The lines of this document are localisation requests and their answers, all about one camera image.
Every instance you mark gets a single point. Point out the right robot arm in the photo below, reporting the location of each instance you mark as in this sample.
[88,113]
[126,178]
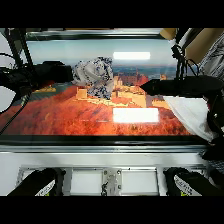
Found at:
[186,85]

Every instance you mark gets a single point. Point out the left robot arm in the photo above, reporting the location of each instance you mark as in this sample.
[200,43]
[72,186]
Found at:
[31,183]

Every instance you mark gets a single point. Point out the white blue patterned garment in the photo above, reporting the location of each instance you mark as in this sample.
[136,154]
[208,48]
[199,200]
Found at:
[95,75]

